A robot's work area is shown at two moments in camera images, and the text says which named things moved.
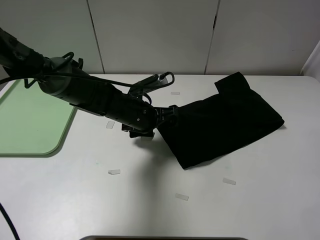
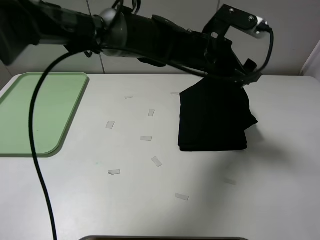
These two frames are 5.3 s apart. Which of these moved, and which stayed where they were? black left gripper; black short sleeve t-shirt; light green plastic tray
Moved: black left gripper; black short sleeve t-shirt
Stayed: light green plastic tray
